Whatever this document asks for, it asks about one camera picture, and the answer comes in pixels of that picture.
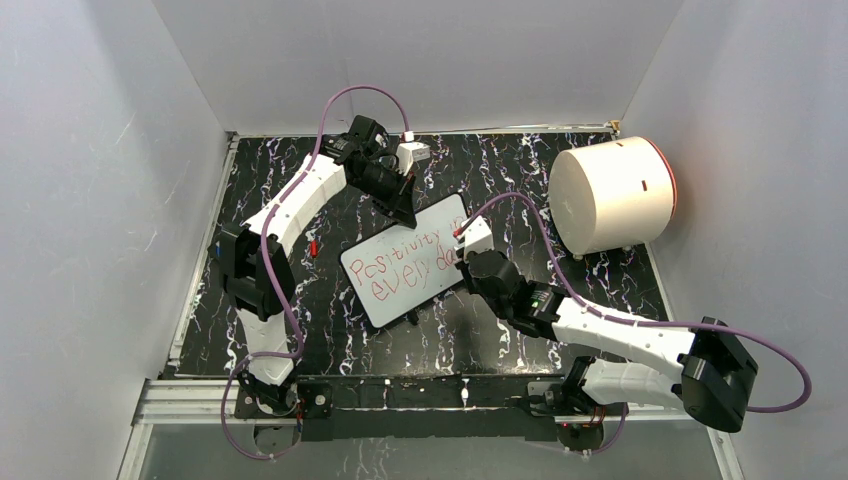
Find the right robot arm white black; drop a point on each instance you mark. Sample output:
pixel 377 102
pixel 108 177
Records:
pixel 702 370

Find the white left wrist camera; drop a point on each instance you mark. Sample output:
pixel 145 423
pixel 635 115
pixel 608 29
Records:
pixel 409 151

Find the white cylindrical drum red rim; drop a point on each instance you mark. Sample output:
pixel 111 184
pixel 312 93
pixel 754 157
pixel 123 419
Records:
pixel 611 195

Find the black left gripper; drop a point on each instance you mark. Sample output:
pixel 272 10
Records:
pixel 401 203

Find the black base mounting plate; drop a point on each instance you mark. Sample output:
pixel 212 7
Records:
pixel 452 406

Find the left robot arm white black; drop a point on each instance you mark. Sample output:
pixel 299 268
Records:
pixel 252 258

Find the small white whiteboard black frame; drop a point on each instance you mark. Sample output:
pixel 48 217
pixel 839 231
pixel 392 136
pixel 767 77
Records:
pixel 398 269

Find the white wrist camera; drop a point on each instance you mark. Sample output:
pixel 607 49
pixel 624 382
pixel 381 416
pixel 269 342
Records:
pixel 409 151
pixel 473 237

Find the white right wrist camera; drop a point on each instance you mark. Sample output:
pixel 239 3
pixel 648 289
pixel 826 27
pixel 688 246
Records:
pixel 473 237

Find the aluminium front frame rail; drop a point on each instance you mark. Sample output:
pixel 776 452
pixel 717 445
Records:
pixel 194 429

